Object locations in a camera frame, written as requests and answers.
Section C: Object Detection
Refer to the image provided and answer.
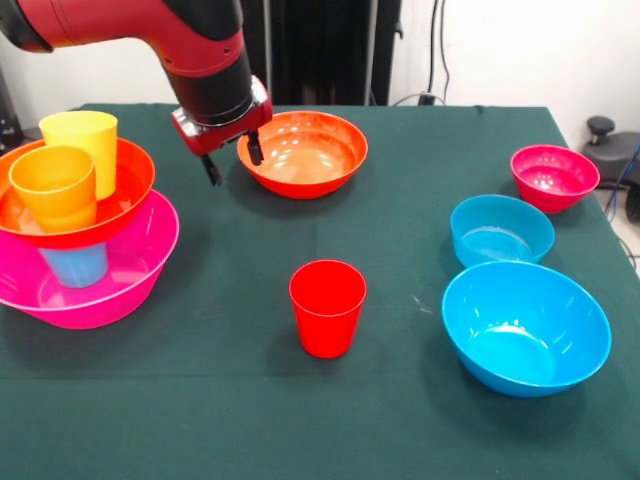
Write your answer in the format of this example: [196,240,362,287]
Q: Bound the black cable with adapter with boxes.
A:
[394,0,454,107]

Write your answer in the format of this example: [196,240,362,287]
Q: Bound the red cup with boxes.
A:
[288,259,368,359]

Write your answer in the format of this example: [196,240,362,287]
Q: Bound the orange-red bowl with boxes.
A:
[236,110,370,200]
[0,137,157,250]

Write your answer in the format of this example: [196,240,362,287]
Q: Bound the dark green tablecloth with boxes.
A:
[0,103,640,480]

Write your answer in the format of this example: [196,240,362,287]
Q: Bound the large pink bowl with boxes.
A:
[0,188,181,331]

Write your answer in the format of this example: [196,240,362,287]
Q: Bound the blue cup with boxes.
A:
[39,243,109,289]

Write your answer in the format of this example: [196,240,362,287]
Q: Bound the yellow cup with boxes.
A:
[38,110,119,202]

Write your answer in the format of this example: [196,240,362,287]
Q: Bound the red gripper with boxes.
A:
[171,74,275,187]

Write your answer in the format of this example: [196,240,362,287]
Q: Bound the small magenta bowl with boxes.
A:
[510,144,601,216]

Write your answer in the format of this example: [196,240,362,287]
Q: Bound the small blue bowl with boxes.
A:
[449,194,556,269]

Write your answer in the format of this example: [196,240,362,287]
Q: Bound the blue cable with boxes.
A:
[603,142,640,224]

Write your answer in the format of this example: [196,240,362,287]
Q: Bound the large blue bowl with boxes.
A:
[441,260,613,399]

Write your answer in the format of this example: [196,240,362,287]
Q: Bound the orange cup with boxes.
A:
[34,202,99,234]
[8,146,97,221]

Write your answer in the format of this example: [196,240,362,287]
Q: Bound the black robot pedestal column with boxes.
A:
[239,0,404,106]

